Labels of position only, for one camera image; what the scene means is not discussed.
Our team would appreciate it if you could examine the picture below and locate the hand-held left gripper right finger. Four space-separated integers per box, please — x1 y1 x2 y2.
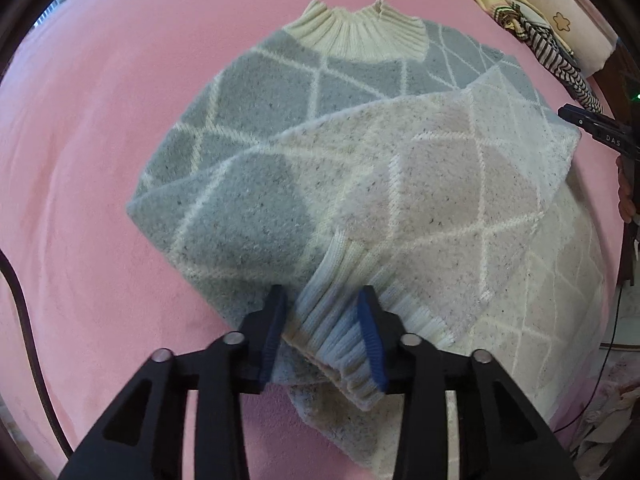
356 285 583 480

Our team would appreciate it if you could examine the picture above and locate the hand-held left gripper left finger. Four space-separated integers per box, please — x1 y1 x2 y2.
57 285 288 480

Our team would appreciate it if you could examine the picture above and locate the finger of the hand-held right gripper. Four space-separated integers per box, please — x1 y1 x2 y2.
558 104 640 153

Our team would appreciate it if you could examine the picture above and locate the grey diamond pattern knit sweater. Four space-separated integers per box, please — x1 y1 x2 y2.
125 0 608 480

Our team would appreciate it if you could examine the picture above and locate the person's right hand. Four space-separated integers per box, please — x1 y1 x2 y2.
616 156 635 223

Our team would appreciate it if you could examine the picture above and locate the black white striped garment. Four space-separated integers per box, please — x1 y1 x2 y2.
515 10 603 113

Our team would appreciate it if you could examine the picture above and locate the pink rolled printed blanket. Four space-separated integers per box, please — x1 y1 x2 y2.
475 0 618 73

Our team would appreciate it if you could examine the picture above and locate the thin black cable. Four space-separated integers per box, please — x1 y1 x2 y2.
552 285 626 433

